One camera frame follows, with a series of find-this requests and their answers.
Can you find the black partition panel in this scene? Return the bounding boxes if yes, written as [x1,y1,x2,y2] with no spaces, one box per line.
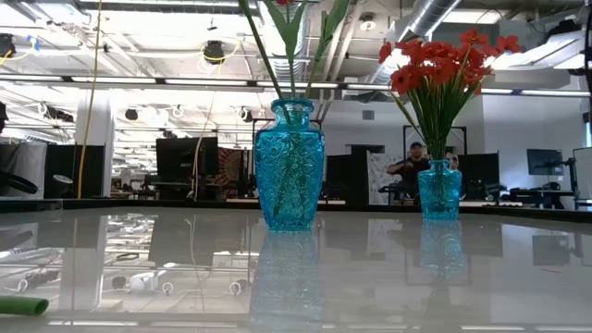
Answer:
[457,152,500,201]
[43,144,105,200]
[326,145,371,205]

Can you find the white board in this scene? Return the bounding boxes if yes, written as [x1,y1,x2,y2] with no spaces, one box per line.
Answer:
[573,146,592,201]

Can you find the blue glass vase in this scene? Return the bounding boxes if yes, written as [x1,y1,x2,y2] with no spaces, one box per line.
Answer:
[417,159,463,221]
[253,97,326,231]

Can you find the person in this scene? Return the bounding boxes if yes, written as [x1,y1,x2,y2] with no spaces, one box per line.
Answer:
[445,151,463,173]
[386,141,434,205]

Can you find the yellow cable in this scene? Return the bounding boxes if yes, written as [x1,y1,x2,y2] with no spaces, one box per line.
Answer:
[75,0,104,200]

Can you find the grey lamp head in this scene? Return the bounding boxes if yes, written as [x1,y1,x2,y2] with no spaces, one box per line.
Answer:
[50,174,75,200]

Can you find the grey curtain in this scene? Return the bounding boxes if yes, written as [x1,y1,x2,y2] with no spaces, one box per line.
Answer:
[0,141,47,200]

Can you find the flower stems in large vase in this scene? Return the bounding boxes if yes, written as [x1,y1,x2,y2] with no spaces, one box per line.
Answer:
[258,0,319,83]

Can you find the orange tulip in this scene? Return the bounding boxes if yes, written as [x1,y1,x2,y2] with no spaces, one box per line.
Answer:
[0,294,50,317]

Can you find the white pillar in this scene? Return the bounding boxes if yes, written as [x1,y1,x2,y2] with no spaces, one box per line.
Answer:
[76,99,115,200]

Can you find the mandala tapestry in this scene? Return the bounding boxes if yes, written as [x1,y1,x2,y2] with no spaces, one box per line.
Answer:
[216,146,253,195]

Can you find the black office desk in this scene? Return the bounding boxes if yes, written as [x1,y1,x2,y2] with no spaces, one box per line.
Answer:
[506,182,579,209]

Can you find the black screen panel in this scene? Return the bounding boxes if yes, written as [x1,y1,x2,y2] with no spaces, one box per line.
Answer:
[155,137,220,196]

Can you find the red flower bunch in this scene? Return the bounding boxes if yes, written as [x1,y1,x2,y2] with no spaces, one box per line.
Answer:
[377,28,523,162]

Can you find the black curved cable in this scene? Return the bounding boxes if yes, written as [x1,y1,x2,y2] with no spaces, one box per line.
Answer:
[0,170,39,195]

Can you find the bar with strip lights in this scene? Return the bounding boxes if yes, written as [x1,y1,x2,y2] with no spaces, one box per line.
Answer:
[0,72,592,98]

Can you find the white patterned cloth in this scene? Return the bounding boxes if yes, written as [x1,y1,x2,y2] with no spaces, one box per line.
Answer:
[367,152,409,205]

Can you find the monitor on arm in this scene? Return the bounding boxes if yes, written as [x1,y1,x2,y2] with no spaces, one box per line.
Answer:
[526,148,564,177]

